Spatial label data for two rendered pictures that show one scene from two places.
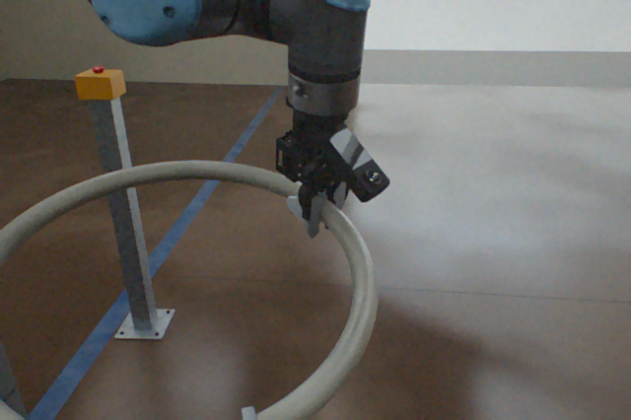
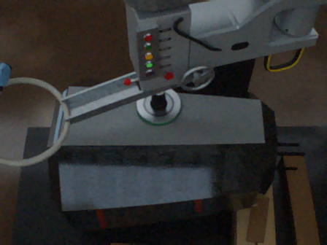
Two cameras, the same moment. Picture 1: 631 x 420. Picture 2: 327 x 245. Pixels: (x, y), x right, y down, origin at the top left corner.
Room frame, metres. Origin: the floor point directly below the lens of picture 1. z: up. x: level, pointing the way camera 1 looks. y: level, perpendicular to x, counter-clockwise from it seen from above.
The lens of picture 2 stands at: (-0.09, 1.16, 2.59)
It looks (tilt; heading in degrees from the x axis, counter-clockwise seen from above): 58 degrees down; 267
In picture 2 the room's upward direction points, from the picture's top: straight up
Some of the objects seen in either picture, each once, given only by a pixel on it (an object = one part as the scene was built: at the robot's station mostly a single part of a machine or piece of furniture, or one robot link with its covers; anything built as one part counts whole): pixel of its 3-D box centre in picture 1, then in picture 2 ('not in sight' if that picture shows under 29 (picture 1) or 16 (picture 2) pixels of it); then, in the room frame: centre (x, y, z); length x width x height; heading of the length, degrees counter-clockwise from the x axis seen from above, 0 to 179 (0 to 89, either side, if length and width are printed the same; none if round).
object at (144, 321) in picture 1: (125, 213); not in sight; (1.75, 0.73, 0.54); 0.20 x 0.20 x 1.09; 87
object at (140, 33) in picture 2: not in sight; (147, 53); (-0.08, 0.13, 1.41); 0.08 x 0.03 x 0.28; 15
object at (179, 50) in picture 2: not in sight; (176, 33); (-0.20, -0.02, 1.36); 0.36 x 0.22 x 0.45; 15
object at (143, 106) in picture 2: not in sight; (158, 104); (-0.12, 0.00, 0.89); 0.21 x 0.21 x 0.01
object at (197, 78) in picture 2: not in sight; (194, 71); (-0.27, 0.09, 1.24); 0.15 x 0.10 x 0.15; 15
